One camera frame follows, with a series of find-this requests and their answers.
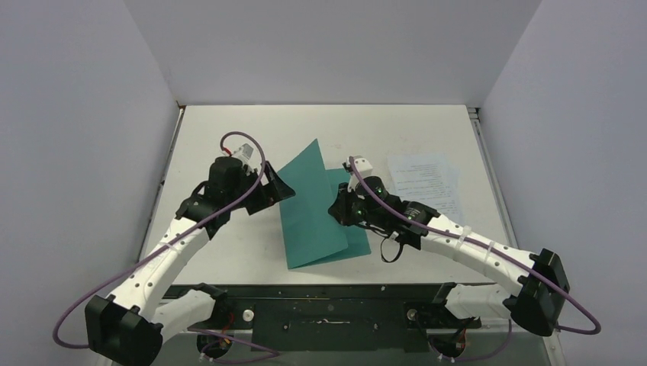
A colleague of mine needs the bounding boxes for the white paper sheet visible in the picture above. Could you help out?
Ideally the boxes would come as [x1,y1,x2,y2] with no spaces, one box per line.
[446,162,460,200]
[387,153,465,224]

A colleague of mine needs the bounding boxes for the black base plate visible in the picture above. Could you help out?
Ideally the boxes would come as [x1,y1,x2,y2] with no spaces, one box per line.
[196,283,481,352]

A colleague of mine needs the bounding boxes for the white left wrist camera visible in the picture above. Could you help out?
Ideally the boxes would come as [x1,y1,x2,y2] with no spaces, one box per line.
[230,143,255,172]

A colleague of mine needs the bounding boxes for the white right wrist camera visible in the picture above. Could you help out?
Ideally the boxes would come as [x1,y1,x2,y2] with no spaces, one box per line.
[343,156,373,178]

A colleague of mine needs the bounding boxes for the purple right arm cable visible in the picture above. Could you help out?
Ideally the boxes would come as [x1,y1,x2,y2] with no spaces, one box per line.
[347,155,603,363]

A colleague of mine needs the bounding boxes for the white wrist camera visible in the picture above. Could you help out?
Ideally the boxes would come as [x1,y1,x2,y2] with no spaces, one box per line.
[343,156,373,178]
[230,143,255,172]

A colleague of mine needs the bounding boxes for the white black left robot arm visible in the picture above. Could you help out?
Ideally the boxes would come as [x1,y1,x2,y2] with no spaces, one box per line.
[85,156,295,365]

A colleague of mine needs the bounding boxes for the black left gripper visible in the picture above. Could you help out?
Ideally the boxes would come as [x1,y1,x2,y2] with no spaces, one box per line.
[227,162,294,215]

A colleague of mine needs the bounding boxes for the aluminium frame rail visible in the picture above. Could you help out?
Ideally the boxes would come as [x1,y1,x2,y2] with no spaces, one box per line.
[467,107,562,335]

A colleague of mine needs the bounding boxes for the teal plastic folder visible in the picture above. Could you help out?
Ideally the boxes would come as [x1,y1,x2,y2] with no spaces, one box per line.
[278,140,372,270]

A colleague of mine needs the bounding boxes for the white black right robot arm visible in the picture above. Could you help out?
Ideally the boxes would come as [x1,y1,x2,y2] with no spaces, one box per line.
[328,176,570,336]

